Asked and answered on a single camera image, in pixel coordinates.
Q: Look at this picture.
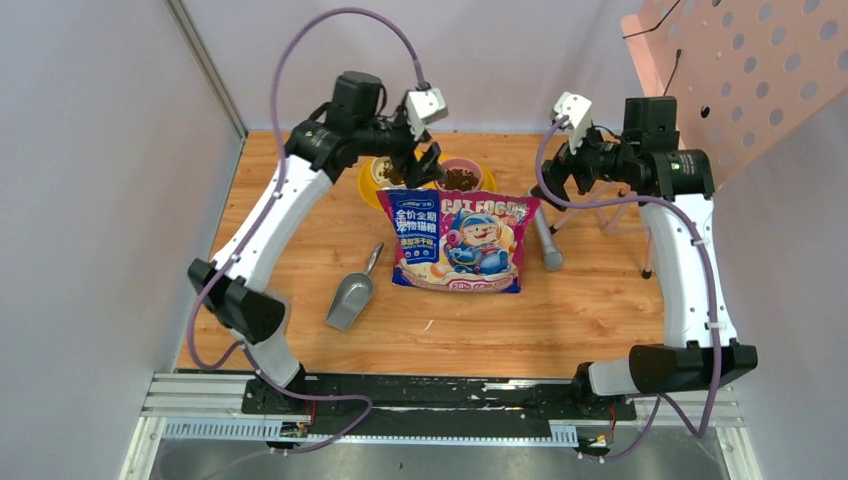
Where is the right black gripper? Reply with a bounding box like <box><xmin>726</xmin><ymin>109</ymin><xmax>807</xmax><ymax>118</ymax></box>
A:
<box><xmin>531</xmin><ymin>117</ymin><xmax>638</xmax><ymax>211</ymax></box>

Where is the pet food bag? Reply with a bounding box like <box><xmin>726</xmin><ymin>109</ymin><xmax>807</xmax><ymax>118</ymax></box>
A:
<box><xmin>377</xmin><ymin>188</ymin><xmax>540</xmax><ymax>294</ymax></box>

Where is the metal scoop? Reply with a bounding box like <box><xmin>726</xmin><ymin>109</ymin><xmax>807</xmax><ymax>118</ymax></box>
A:
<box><xmin>325</xmin><ymin>242</ymin><xmax>385</xmax><ymax>331</ymax></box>

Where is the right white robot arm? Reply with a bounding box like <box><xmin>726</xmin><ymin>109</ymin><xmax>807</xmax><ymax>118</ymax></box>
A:
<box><xmin>532</xmin><ymin>92</ymin><xmax>758</xmax><ymax>418</ymax></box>

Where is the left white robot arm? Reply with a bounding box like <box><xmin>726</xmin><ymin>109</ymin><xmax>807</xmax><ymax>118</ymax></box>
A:
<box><xmin>188</xmin><ymin>71</ymin><xmax>448</xmax><ymax>413</ymax></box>

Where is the kibble in pink bowl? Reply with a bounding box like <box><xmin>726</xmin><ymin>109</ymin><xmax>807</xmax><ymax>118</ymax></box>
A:
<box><xmin>437</xmin><ymin>168</ymin><xmax>481</xmax><ymax>192</ymax></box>

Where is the pink bowl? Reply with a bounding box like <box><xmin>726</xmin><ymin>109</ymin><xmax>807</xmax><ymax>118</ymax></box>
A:
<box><xmin>435</xmin><ymin>157</ymin><xmax>484</xmax><ymax>192</ymax></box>

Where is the kibble in cream bowl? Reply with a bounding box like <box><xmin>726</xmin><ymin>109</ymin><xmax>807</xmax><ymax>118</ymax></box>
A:
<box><xmin>378</xmin><ymin>158</ymin><xmax>405</xmax><ymax>186</ymax></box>

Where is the cream bowl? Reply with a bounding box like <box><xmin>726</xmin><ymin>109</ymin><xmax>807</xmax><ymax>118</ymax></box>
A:
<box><xmin>370</xmin><ymin>156</ymin><xmax>405</xmax><ymax>188</ymax></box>

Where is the yellow double bowl feeder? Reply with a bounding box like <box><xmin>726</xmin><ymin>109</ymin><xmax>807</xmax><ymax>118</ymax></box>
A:
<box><xmin>357</xmin><ymin>157</ymin><xmax>498</xmax><ymax>210</ymax></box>

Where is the silver microphone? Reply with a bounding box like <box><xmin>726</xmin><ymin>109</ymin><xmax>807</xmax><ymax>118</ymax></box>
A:
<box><xmin>533</xmin><ymin>205</ymin><xmax>564</xmax><ymax>272</ymax></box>

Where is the pink perforated stand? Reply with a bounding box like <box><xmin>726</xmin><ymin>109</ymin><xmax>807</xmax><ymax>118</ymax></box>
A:
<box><xmin>620</xmin><ymin>0</ymin><xmax>847</xmax><ymax>188</ymax></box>

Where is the clear plastic bag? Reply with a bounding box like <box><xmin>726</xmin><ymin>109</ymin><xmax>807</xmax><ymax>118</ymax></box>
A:
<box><xmin>272</xmin><ymin>296</ymin><xmax>292</xmax><ymax>337</ymax></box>

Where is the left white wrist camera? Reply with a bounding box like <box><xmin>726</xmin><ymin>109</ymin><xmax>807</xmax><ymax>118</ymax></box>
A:
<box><xmin>404</xmin><ymin>87</ymin><xmax>449</xmax><ymax>141</ymax></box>

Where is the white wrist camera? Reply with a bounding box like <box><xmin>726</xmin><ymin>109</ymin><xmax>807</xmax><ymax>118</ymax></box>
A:
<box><xmin>404</xmin><ymin>87</ymin><xmax>449</xmax><ymax>141</ymax></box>
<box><xmin>550</xmin><ymin>91</ymin><xmax>592</xmax><ymax>155</ymax></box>

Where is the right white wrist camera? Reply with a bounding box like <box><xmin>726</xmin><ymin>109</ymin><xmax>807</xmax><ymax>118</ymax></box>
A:
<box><xmin>550</xmin><ymin>91</ymin><xmax>592</xmax><ymax>155</ymax></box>

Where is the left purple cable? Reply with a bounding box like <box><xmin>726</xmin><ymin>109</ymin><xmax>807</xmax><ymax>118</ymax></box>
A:
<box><xmin>185</xmin><ymin>6</ymin><xmax>427</xmax><ymax>458</ymax></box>

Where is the purple cable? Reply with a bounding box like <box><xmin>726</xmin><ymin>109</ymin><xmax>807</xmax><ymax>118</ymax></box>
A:
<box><xmin>185</xmin><ymin>6</ymin><xmax>427</xmax><ymax>458</ymax></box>
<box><xmin>533</xmin><ymin>113</ymin><xmax>723</xmax><ymax>463</ymax></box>

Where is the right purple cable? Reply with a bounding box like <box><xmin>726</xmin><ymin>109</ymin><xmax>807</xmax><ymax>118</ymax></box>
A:
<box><xmin>533</xmin><ymin>113</ymin><xmax>723</xmax><ymax>463</ymax></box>

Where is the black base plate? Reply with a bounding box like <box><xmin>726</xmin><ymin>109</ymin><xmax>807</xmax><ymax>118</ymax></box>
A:
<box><xmin>241</xmin><ymin>373</ymin><xmax>637</xmax><ymax>439</ymax></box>

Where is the aluminium rail frame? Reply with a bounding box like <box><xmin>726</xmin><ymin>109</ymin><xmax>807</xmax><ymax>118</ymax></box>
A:
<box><xmin>119</xmin><ymin>372</ymin><xmax>763</xmax><ymax>480</ymax></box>

